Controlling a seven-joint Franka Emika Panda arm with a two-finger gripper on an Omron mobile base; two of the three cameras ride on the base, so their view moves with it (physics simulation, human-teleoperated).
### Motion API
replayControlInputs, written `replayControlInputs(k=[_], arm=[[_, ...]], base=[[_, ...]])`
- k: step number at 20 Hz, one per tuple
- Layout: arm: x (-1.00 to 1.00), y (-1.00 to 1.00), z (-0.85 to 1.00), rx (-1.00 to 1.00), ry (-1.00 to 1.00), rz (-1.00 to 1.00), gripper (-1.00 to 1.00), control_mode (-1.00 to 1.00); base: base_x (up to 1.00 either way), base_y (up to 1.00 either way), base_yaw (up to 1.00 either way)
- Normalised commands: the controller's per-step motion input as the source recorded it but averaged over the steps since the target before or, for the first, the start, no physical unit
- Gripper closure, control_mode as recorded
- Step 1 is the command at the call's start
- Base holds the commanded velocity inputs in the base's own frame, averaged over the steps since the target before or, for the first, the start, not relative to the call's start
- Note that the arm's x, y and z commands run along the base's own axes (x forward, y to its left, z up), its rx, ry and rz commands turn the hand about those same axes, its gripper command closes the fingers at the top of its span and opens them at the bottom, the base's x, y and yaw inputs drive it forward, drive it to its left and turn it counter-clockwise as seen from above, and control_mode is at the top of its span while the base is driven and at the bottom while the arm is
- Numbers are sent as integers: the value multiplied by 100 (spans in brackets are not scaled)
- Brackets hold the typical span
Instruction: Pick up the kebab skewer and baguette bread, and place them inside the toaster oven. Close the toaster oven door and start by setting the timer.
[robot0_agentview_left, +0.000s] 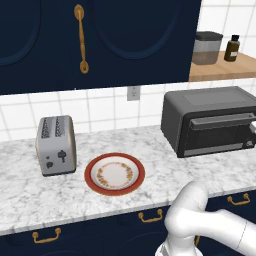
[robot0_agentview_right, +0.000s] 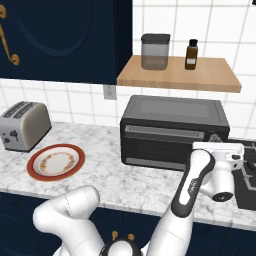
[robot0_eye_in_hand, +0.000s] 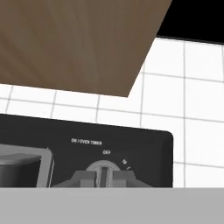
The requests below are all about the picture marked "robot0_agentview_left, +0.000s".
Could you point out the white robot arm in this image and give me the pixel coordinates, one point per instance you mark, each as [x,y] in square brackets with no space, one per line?
[200,220]

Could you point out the silver two-slot toaster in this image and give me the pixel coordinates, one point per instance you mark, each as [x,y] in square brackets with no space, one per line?
[56,146]

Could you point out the dark grey toaster oven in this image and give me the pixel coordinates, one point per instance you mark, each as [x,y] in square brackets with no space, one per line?
[203,110]

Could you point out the toaster oven glass door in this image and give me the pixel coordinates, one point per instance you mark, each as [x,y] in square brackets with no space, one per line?
[216,135]

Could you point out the toaster oven timer knob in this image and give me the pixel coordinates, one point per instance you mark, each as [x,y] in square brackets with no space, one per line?
[249,144]

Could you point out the red-rimmed white plate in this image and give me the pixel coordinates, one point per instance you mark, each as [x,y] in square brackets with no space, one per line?
[114,173]

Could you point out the navy drawer front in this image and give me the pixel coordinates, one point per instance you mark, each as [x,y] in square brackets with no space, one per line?
[40,241]
[126,233]
[233,204]

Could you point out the clear jar with black lid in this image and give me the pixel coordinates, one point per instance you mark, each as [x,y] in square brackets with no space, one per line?
[206,47]

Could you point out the brown bottle with black cap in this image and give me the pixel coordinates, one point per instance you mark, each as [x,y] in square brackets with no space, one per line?
[232,48]

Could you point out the white wall power outlet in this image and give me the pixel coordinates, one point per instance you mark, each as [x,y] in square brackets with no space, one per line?
[133,93]

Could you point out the navy wall cupboard door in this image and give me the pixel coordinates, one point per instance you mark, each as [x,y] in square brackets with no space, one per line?
[136,40]
[35,43]

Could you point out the wooden wall shelf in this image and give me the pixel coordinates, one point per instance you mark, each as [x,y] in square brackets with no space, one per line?
[221,70]

